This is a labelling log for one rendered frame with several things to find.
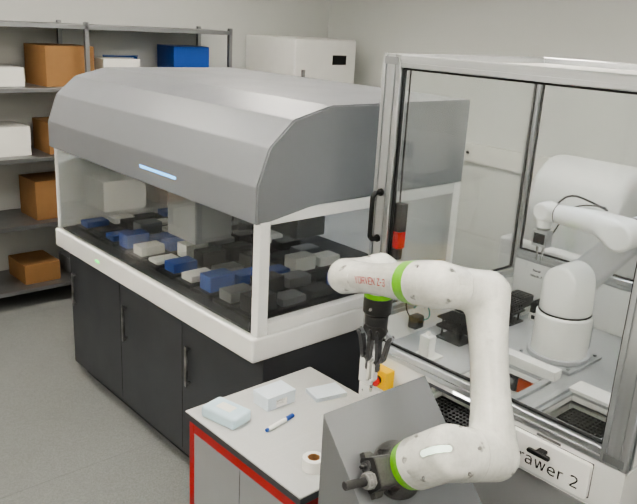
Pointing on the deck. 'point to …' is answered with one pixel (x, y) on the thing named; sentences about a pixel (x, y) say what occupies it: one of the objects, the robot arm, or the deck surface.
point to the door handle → (373, 215)
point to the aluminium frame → (626, 373)
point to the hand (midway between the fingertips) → (372, 370)
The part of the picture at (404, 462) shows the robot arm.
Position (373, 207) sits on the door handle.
